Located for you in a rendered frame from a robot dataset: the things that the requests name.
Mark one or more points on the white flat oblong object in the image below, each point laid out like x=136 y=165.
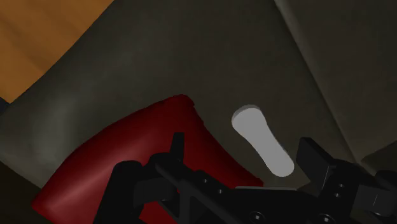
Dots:
x=263 y=142

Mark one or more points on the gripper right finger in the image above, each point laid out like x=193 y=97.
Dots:
x=338 y=176

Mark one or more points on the red cushion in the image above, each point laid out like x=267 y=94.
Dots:
x=93 y=173

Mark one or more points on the dark grey sofa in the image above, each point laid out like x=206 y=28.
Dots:
x=192 y=52

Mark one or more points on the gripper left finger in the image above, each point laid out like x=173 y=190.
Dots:
x=186 y=183

